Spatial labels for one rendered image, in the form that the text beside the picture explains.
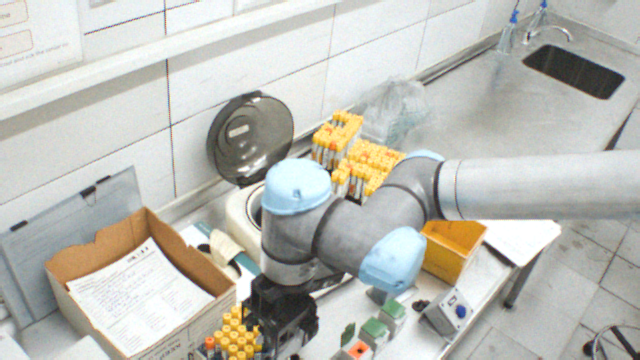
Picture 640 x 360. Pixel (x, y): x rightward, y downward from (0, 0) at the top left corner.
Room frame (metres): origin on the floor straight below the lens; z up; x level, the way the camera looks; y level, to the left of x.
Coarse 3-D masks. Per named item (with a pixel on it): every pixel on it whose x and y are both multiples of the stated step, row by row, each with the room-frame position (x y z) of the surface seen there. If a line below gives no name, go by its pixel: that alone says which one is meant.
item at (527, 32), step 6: (540, 12) 2.48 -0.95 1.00; (534, 18) 2.43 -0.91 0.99; (528, 24) 2.39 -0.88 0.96; (528, 30) 2.36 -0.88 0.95; (534, 30) 2.35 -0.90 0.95; (540, 30) 2.34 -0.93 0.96; (558, 30) 2.30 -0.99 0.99; (564, 30) 2.29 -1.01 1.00; (522, 36) 2.37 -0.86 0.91; (528, 36) 2.36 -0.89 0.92; (570, 36) 2.27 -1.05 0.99; (522, 42) 2.36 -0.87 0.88; (528, 42) 2.36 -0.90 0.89
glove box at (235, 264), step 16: (192, 224) 0.83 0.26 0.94; (192, 240) 0.79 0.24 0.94; (208, 240) 0.79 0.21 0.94; (224, 240) 0.78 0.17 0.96; (208, 256) 0.76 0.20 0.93; (224, 256) 0.74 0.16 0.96; (240, 256) 0.76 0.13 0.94; (224, 272) 0.73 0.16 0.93; (240, 272) 0.73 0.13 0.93; (256, 272) 0.72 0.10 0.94; (240, 288) 0.68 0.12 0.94
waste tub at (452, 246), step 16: (432, 224) 0.97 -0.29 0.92; (448, 224) 0.97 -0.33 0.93; (464, 224) 0.95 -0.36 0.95; (480, 224) 0.93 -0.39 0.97; (432, 240) 0.86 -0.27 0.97; (448, 240) 0.96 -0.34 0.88; (464, 240) 0.94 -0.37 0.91; (480, 240) 0.87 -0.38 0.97; (432, 256) 0.85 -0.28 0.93; (448, 256) 0.83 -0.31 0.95; (464, 256) 0.82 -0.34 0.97; (432, 272) 0.84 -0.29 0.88; (448, 272) 0.83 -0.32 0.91; (464, 272) 0.86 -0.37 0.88
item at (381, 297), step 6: (420, 264) 0.80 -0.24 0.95; (414, 276) 0.79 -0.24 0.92; (414, 282) 0.80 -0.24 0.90; (372, 288) 0.78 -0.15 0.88; (408, 288) 0.78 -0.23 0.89; (414, 288) 0.79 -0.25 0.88; (372, 294) 0.75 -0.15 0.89; (378, 294) 0.74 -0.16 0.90; (384, 294) 0.73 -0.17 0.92; (390, 294) 0.74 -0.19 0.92; (402, 294) 0.77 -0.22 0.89; (408, 294) 0.77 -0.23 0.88; (378, 300) 0.74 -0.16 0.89; (384, 300) 0.73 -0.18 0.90; (396, 300) 0.75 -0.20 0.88; (402, 300) 0.75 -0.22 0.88
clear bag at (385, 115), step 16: (400, 80) 1.43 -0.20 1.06; (368, 96) 1.37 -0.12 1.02; (384, 96) 1.37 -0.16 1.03; (400, 96) 1.38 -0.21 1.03; (352, 112) 1.35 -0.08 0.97; (368, 112) 1.32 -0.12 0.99; (384, 112) 1.33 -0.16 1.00; (400, 112) 1.34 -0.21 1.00; (368, 128) 1.31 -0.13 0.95; (384, 128) 1.30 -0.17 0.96; (400, 128) 1.36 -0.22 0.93; (384, 144) 1.28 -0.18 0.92
